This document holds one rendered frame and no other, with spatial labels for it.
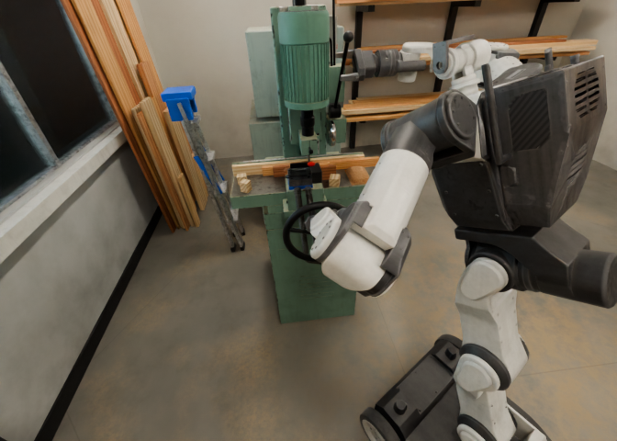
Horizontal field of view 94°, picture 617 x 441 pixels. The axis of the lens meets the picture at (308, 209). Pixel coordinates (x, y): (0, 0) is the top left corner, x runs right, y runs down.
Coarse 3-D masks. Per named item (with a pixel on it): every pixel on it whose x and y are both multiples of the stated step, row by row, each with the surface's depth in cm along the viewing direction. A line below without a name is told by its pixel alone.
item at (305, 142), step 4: (300, 132) 125; (300, 136) 122; (304, 136) 121; (312, 136) 121; (316, 136) 121; (300, 140) 119; (304, 140) 118; (308, 140) 118; (312, 140) 118; (316, 140) 119; (300, 144) 122; (304, 144) 119; (308, 144) 119; (312, 144) 120; (316, 144) 120; (300, 148) 124; (304, 148) 120; (312, 148) 120; (316, 148) 121; (304, 152) 121; (316, 152) 122
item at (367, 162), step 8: (336, 160) 131; (344, 160) 131; (352, 160) 131; (360, 160) 131; (368, 160) 131; (376, 160) 132; (264, 168) 128; (272, 168) 128; (336, 168) 132; (344, 168) 132
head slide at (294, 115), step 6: (288, 108) 124; (288, 114) 131; (294, 114) 125; (300, 114) 125; (318, 114) 126; (294, 120) 127; (318, 120) 128; (294, 126) 128; (300, 126) 128; (318, 126) 129; (294, 132) 130; (318, 132) 131; (294, 138) 131
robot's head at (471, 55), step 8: (472, 40) 65; (480, 40) 64; (456, 48) 64; (464, 48) 63; (472, 48) 63; (480, 48) 63; (488, 48) 64; (456, 56) 61; (464, 56) 63; (472, 56) 63; (480, 56) 63; (488, 56) 64; (464, 64) 63; (472, 64) 65; (480, 64) 65; (456, 72) 65; (464, 72) 64; (472, 72) 65; (456, 80) 65; (464, 80) 64; (472, 80) 64
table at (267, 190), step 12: (252, 180) 127; (264, 180) 126; (276, 180) 126; (324, 180) 124; (348, 180) 124; (240, 192) 119; (252, 192) 119; (264, 192) 118; (276, 192) 118; (324, 192) 120; (336, 192) 121; (348, 192) 121; (360, 192) 122; (240, 204) 119; (252, 204) 119; (264, 204) 120; (276, 204) 121; (288, 216) 113
